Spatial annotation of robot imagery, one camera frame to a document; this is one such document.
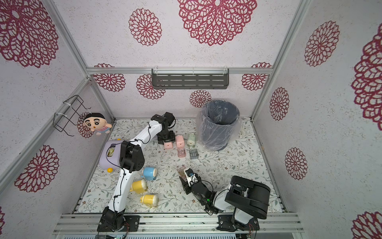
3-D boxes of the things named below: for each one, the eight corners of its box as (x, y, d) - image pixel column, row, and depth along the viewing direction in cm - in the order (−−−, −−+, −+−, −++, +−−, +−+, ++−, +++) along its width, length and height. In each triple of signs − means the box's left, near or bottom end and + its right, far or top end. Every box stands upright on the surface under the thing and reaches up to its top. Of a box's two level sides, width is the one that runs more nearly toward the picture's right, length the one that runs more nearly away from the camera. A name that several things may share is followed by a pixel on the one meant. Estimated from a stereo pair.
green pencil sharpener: (187, 148, 104) (187, 141, 98) (187, 140, 109) (187, 133, 102) (195, 148, 104) (195, 141, 98) (194, 140, 109) (195, 133, 102)
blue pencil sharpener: (144, 180, 90) (140, 175, 84) (146, 173, 93) (142, 167, 87) (156, 180, 90) (154, 175, 84) (157, 173, 93) (155, 167, 87)
